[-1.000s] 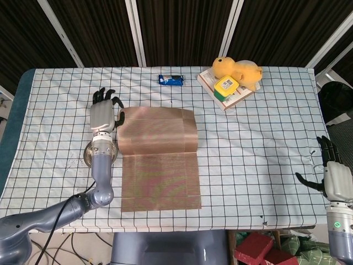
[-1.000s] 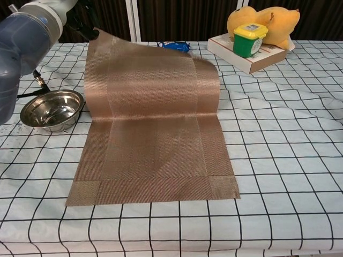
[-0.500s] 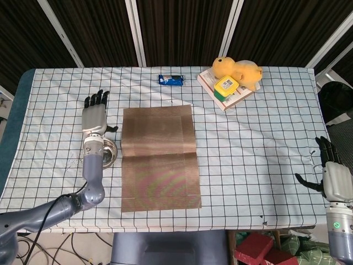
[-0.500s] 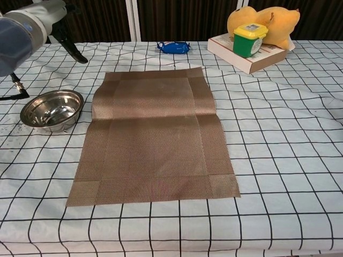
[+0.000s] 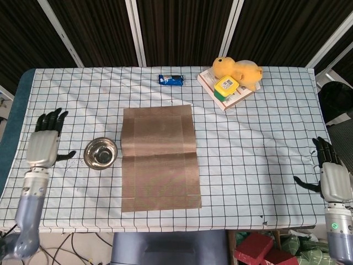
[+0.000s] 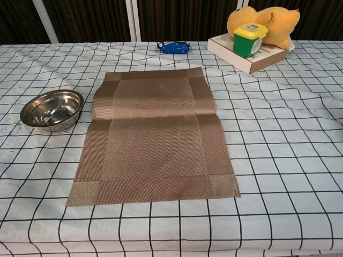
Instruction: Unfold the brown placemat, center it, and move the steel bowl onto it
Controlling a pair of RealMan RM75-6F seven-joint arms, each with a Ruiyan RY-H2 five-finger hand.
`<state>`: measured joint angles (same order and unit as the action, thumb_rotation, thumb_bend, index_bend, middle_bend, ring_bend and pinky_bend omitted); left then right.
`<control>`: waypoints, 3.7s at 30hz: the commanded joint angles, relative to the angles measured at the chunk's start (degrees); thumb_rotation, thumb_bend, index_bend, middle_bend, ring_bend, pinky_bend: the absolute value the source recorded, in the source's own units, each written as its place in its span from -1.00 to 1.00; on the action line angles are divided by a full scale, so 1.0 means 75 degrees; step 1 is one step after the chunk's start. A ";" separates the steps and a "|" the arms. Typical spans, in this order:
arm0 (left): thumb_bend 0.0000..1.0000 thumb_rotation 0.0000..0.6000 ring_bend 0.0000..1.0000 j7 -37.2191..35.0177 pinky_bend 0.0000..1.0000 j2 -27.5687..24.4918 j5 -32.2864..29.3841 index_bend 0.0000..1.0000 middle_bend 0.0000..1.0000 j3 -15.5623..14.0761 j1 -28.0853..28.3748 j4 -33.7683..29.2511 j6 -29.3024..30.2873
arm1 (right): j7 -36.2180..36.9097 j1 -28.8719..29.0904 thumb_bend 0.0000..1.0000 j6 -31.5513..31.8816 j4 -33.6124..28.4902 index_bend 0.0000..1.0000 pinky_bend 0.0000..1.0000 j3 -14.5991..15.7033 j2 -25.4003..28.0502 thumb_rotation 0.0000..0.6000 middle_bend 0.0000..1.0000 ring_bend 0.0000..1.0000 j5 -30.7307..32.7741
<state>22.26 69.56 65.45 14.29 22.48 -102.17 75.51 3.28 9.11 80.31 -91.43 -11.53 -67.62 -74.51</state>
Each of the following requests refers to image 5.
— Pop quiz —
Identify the white black checkered tablecloth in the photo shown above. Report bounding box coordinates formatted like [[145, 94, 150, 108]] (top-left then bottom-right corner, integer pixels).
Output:
[[0, 66, 353, 232]]

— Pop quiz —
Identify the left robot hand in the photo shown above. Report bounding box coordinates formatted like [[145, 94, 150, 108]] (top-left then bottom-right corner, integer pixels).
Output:
[[26, 108, 77, 168]]

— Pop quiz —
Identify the red box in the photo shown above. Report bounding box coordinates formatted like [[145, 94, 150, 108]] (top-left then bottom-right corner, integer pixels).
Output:
[[234, 232, 274, 265], [263, 248, 300, 265]]

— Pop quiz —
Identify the blue snack packet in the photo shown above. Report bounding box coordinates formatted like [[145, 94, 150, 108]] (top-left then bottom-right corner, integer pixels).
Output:
[[158, 73, 186, 87]]

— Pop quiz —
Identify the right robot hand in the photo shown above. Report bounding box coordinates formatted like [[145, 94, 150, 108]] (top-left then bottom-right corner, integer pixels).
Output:
[[293, 136, 353, 204]]

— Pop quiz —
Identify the teal padded table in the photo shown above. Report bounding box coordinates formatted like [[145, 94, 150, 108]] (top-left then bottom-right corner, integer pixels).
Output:
[[0, 68, 36, 199]]

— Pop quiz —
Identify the white partition post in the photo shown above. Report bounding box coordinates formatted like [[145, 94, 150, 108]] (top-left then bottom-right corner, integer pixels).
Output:
[[37, 0, 84, 68], [219, 0, 243, 59], [125, 0, 147, 67], [305, 13, 353, 68]]

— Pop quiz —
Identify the black chair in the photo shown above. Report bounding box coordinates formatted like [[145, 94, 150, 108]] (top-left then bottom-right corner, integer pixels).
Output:
[[317, 81, 353, 166]]

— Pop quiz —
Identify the yellow plush toy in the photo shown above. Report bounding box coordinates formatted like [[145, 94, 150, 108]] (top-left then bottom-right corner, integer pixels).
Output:
[[211, 56, 263, 92]]

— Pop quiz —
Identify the black floor cable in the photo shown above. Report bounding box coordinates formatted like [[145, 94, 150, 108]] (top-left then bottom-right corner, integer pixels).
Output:
[[0, 231, 114, 265]]

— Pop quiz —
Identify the green patterned cloth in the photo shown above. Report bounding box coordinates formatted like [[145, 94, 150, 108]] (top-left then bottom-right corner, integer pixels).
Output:
[[286, 230, 337, 265]]

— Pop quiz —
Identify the brown woven placemat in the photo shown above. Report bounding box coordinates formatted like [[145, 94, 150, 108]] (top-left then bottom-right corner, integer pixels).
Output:
[[120, 104, 202, 213]]

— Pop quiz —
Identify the stainless steel bowl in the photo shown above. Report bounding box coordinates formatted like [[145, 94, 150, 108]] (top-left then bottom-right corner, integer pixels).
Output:
[[83, 137, 119, 171]]

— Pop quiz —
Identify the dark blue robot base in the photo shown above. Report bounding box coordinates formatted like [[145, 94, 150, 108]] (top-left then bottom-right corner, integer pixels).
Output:
[[111, 230, 230, 265]]

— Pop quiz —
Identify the green container yellow lid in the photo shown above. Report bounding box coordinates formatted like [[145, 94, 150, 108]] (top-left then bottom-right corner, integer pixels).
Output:
[[213, 75, 239, 100]]

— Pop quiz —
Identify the white cardboard box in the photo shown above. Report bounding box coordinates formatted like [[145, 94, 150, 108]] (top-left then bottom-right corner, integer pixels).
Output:
[[197, 67, 261, 112]]

